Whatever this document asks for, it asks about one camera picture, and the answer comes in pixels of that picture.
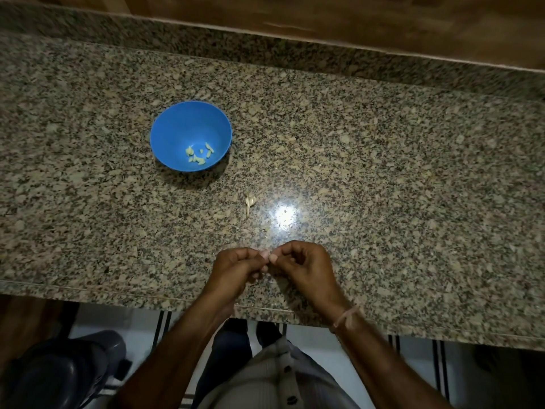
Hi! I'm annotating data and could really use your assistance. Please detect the beige striped buttoned shirt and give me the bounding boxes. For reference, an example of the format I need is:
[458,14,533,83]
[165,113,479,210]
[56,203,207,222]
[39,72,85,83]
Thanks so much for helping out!
[197,336,362,409]

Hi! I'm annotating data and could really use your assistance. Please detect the dark trousers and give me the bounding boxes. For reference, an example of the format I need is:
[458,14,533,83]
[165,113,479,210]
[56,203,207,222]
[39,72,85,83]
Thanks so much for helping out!
[190,318,256,407]

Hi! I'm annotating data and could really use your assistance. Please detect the blue plastic bowl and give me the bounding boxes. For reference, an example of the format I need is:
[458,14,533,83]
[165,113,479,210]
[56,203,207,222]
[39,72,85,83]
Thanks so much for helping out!
[149,101,233,173]

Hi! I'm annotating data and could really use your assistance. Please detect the person's right forearm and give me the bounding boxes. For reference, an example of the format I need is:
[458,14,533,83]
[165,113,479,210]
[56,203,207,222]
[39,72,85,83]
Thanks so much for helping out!
[330,308,453,409]

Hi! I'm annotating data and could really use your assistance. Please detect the pile of peeled garlic pieces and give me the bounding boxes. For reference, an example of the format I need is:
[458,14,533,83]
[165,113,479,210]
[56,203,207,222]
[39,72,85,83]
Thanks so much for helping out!
[185,142,215,165]

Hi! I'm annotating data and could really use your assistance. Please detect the person's right hand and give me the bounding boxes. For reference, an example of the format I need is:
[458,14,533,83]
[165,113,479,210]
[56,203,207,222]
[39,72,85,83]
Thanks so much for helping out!
[269,240,351,322]

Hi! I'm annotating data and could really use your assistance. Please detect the pink thread wristband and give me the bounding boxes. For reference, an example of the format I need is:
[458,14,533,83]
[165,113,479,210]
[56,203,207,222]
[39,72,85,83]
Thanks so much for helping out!
[332,305,363,333]

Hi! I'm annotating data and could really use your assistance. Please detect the person's left forearm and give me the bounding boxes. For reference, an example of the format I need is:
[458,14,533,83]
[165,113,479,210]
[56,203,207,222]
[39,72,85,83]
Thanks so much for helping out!
[108,289,236,409]

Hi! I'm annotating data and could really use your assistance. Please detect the black shoe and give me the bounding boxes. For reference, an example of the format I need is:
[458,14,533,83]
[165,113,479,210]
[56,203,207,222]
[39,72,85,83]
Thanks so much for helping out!
[255,321,284,349]

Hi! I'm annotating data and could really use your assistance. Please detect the person's left hand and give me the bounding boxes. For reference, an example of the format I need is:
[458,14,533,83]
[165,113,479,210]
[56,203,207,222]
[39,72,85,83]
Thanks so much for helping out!
[205,247,271,310]

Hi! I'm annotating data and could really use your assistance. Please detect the dark grey rounded container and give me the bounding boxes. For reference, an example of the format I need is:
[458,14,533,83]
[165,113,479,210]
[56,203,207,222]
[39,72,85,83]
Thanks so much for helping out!
[0,330,133,409]

